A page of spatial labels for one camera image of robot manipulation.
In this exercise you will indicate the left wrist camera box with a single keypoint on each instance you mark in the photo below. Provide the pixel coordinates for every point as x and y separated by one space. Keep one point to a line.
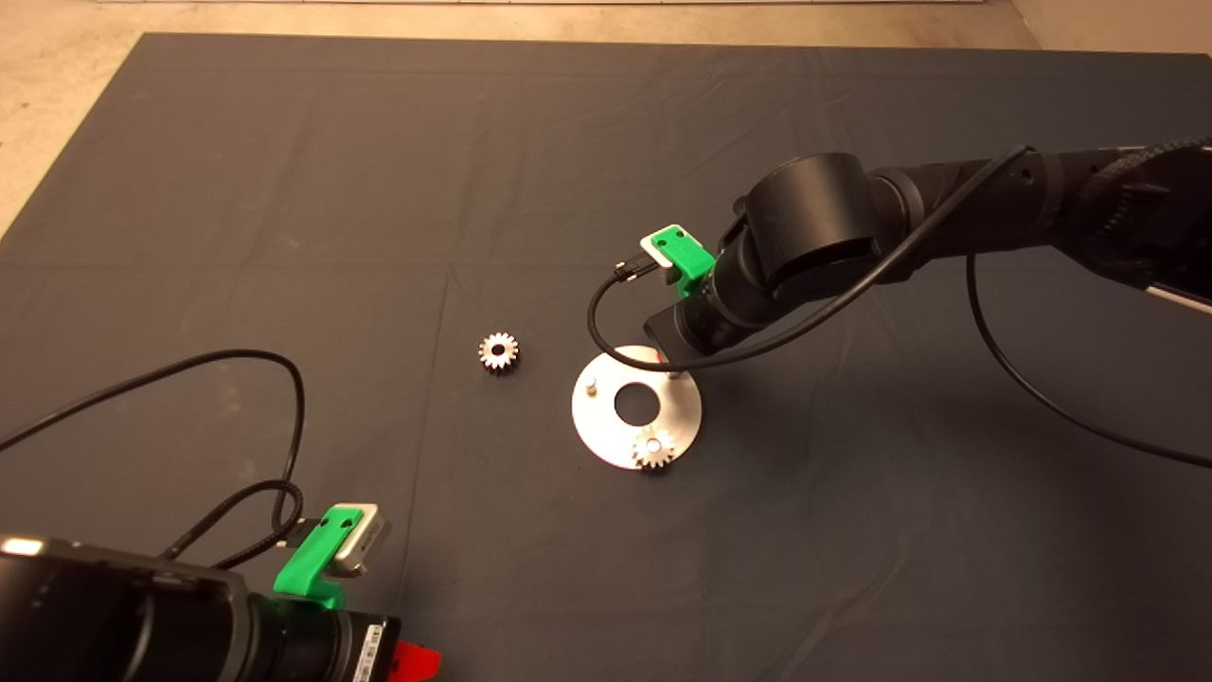
367 540

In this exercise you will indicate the left green camera mount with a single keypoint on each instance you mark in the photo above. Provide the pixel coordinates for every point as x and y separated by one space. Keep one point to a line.
308 559

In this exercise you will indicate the right green camera mount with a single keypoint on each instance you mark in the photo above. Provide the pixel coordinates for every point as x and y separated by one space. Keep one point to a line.
689 256

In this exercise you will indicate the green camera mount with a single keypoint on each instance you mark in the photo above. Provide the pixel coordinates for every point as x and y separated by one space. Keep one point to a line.
689 256
308 559

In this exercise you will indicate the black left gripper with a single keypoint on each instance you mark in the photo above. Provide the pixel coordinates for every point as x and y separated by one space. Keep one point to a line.
317 644

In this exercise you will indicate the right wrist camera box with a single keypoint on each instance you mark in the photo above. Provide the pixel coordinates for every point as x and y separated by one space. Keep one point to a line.
655 244

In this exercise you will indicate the round metal carrier plate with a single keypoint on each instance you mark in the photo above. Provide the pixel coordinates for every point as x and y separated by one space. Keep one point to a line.
601 421

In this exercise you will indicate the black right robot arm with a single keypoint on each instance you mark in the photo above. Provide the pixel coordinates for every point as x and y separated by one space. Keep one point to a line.
824 227

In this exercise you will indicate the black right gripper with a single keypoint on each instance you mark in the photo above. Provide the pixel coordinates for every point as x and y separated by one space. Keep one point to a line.
701 327

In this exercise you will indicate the dark grey table cloth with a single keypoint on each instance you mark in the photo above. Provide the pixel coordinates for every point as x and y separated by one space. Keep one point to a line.
379 189

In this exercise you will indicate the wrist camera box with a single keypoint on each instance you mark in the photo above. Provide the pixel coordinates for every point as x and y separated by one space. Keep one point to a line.
367 540
655 244

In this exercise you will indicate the small steel planetary gear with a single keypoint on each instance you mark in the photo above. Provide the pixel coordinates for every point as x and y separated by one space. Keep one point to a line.
653 448
498 352

